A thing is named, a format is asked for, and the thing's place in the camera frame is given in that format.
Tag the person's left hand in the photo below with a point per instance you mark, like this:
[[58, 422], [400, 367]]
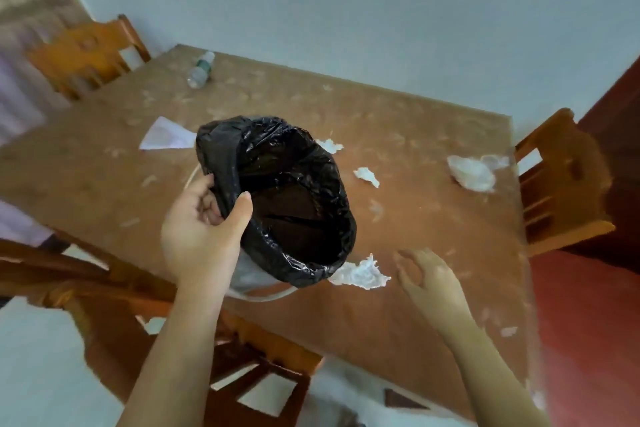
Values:
[[200, 251]]

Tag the person's right hand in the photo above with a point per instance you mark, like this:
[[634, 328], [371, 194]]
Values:
[[435, 291]]

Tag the white tissue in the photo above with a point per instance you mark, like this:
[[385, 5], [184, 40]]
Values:
[[360, 275]]

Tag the trash bin with black bag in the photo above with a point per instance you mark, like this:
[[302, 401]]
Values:
[[310, 266]]

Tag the clear plastic water bottle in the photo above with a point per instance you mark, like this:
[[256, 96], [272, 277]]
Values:
[[199, 74]]

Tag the person's left forearm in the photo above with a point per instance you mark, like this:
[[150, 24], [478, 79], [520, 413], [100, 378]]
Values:
[[175, 366]]

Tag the person's right forearm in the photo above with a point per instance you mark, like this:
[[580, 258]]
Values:
[[490, 381]]

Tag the brown floral table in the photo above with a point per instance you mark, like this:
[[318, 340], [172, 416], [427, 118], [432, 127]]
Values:
[[125, 181]]

